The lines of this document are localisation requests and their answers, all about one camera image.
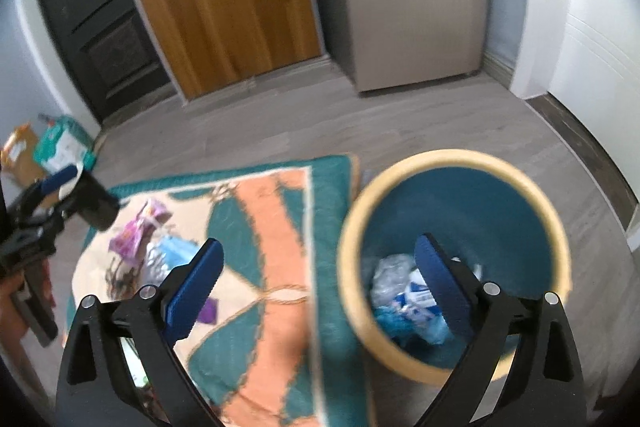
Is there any trash inside bin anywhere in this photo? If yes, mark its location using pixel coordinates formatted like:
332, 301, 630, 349
369, 254, 476, 350

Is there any pink purple wrapper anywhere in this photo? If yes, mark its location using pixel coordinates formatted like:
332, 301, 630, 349
108, 198, 172, 265

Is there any teal and orange rug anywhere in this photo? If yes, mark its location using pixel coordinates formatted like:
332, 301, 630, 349
67, 155, 370, 426

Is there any brown cardboard parcel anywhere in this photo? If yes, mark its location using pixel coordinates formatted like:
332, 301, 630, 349
1, 124, 47, 187

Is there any left hand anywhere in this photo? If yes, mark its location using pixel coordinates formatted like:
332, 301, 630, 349
0, 272, 28, 361

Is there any white door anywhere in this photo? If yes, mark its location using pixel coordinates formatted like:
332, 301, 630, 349
508, 0, 640, 188

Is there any black paper cup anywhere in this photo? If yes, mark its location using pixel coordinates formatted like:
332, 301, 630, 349
58, 169, 120, 231

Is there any teal white package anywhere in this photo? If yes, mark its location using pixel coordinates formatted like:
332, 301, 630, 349
32, 114, 96, 173

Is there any teal bin with yellow rim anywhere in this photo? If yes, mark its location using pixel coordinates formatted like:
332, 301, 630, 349
337, 148, 572, 386

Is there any dark entrance door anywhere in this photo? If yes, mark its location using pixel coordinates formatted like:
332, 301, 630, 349
39, 0, 169, 121

